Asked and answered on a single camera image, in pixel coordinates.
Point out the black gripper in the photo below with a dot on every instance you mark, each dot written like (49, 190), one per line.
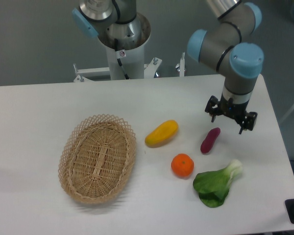
(237, 112)

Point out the purple sweet potato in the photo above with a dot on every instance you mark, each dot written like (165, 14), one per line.
(209, 141)

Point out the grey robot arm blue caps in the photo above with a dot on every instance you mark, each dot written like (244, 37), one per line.
(223, 49)

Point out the yellow mango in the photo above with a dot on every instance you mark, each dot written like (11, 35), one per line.
(162, 134)

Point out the orange tangerine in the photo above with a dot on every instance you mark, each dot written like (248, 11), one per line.
(182, 165)

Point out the green bok choy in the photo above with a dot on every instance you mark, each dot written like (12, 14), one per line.
(213, 187)

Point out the woven wicker basket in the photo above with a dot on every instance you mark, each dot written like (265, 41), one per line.
(98, 159)

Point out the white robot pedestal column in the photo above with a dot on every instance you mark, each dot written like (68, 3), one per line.
(125, 42)

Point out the white metal base frame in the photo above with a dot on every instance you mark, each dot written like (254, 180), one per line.
(117, 72)

